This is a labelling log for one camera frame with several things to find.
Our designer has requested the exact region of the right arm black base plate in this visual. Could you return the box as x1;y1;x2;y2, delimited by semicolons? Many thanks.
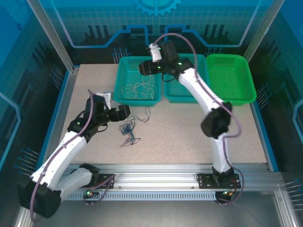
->
196;173;242;189

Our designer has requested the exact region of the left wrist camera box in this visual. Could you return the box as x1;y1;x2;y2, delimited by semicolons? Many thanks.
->
96;90;115;110

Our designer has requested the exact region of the thin white cable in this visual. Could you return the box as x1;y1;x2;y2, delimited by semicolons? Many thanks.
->
121;74;158;101

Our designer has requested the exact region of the left arm purple harness cable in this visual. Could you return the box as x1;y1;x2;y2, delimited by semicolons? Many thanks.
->
29;89;116;223

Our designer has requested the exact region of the teal plastic mesh basket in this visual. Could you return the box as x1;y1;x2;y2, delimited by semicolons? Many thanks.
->
113;56;162;107
163;53;211;104

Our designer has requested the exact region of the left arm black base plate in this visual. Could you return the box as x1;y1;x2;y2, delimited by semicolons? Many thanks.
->
94;174;116;190

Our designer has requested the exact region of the aluminium frame post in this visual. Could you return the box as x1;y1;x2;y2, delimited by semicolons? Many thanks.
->
243;0;286;63
26;0;80;73

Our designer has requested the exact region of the aluminium frame rail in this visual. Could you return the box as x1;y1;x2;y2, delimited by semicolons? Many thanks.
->
30;164;284;192

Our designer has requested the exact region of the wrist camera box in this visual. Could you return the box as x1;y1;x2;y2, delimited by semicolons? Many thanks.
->
96;90;115;110
147;44;163;63

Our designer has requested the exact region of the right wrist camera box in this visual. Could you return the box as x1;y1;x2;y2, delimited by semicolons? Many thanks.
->
147;44;163;63

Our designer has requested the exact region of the slotted grey cable duct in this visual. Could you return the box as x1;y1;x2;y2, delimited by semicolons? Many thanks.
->
61;192;217;201

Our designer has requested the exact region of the thin purple cable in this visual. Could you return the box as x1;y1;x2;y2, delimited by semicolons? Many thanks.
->
120;106;152;148

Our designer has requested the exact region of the right arm purple harness cable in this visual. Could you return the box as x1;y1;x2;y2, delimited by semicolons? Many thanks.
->
151;33;247;208

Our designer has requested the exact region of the small LED controller board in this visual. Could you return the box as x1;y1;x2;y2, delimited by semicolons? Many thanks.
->
220;190;238;198
84;188;99;199

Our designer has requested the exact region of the green plastic mesh basket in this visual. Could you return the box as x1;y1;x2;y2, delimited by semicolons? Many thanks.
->
205;53;258;106

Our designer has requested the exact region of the arm purple harness cable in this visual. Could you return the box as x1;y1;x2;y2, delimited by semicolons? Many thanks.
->
29;89;116;223
151;33;247;208

